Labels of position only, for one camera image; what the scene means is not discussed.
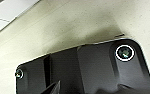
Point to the white drawer unit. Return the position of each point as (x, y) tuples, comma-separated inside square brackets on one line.
[(7, 13)]

